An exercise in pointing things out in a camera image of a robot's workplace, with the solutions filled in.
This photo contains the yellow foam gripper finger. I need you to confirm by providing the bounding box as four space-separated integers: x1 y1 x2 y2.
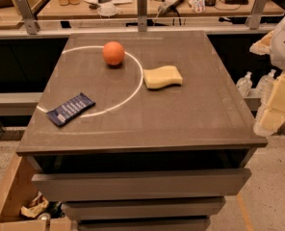
249 31 273 55
253 71 285 137

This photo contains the yellow sponge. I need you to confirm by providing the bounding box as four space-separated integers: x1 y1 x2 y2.
143 65 183 90

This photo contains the clear sanitizer bottle right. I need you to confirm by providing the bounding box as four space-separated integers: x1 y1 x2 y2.
256 69 276 95

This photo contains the clear sanitizer bottle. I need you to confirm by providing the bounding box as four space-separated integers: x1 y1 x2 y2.
256 69 276 95
236 71 252 97

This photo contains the clear sanitizer bottle left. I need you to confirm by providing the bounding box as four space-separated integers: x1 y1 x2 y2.
236 71 252 97

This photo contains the white power strip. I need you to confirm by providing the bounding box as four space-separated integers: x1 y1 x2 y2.
158 0 183 14

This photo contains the grey drawer cabinet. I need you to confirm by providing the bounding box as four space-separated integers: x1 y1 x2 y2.
17 31 266 231

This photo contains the orange ball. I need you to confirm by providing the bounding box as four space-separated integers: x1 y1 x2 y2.
102 41 125 65

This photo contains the white face mask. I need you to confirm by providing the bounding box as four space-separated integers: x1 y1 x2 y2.
97 4 118 17

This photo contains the blue snack wrapper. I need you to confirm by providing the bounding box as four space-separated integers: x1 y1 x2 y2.
46 92 95 127

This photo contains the wooden workbench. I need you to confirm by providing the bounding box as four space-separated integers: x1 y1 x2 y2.
37 0 284 20

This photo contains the crumpled paper bag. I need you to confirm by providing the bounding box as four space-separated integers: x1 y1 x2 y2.
20 192 49 218

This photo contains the cardboard box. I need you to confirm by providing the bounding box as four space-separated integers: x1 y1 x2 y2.
0 154 77 231

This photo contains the metal bracket right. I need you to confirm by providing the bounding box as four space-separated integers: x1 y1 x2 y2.
246 0 268 30

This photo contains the metal bracket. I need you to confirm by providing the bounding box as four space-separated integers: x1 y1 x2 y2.
246 0 268 30
15 0 39 35
137 0 147 32

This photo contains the metal bracket middle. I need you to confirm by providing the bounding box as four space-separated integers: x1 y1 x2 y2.
137 0 147 32

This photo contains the metal bracket left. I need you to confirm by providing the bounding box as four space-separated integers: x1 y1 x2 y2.
15 0 39 35

